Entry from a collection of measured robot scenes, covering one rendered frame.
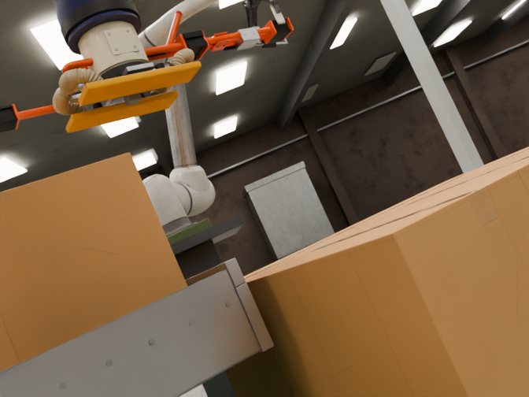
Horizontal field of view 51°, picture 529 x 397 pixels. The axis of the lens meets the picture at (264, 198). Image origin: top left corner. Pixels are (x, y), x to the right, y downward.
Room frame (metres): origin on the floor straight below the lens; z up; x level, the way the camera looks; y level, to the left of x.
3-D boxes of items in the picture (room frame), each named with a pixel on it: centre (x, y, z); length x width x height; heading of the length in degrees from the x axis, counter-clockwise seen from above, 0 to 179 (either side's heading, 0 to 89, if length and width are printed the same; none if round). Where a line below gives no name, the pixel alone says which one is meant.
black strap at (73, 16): (1.58, 0.23, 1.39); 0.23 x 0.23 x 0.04
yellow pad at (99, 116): (1.66, 0.28, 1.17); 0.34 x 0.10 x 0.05; 123
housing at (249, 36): (1.83, -0.16, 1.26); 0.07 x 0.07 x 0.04; 33
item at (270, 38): (1.90, -0.28, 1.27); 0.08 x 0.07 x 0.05; 123
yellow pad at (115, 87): (1.50, 0.18, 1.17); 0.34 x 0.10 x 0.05; 123
